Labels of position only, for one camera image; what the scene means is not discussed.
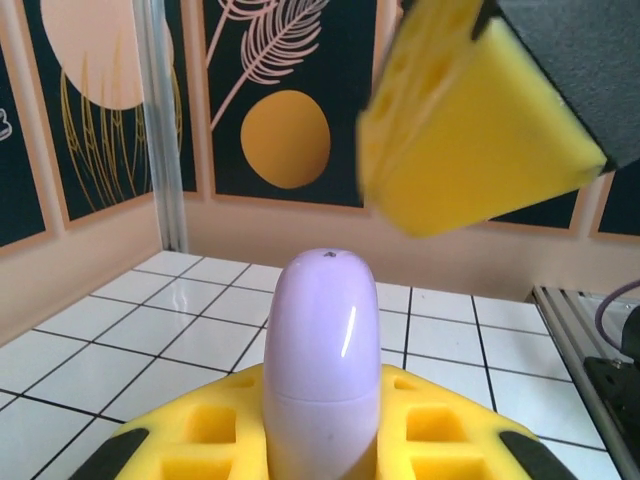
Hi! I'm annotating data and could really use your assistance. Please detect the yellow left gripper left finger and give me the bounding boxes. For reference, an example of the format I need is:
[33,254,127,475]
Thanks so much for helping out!
[74,362,274,480]

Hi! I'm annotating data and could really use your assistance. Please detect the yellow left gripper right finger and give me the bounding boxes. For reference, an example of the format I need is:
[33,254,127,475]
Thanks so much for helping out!
[373,363,567,480]

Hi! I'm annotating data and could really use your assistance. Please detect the purple earbud charging case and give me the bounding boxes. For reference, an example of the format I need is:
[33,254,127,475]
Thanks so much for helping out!
[262,248,385,480]

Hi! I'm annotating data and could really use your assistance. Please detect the dark panel flower outline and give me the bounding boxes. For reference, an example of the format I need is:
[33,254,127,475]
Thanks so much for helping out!
[474,187,587,232]

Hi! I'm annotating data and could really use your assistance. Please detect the dark panel orange oval feather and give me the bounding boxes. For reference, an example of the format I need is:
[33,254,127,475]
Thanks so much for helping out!
[202,0,381,209]

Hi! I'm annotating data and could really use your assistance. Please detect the dark panel pink flowers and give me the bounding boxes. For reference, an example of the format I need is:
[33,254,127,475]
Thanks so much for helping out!
[0,42,47,249]

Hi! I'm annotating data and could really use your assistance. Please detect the dark panel pink circle leaves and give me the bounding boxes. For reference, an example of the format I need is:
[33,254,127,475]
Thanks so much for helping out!
[22,0,201,224]

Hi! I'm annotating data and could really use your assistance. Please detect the dark wall panel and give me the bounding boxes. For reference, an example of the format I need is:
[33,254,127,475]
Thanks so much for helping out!
[594,167,640,237]

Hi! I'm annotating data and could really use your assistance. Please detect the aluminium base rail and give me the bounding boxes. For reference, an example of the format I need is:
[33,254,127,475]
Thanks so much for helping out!
[531,283,640,480]

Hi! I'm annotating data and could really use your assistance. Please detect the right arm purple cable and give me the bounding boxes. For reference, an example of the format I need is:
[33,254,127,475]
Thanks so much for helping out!
[594,279,640,346]

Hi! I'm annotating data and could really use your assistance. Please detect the aluminium corner post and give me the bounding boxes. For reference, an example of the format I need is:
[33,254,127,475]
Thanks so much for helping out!
[132,0,189,253]

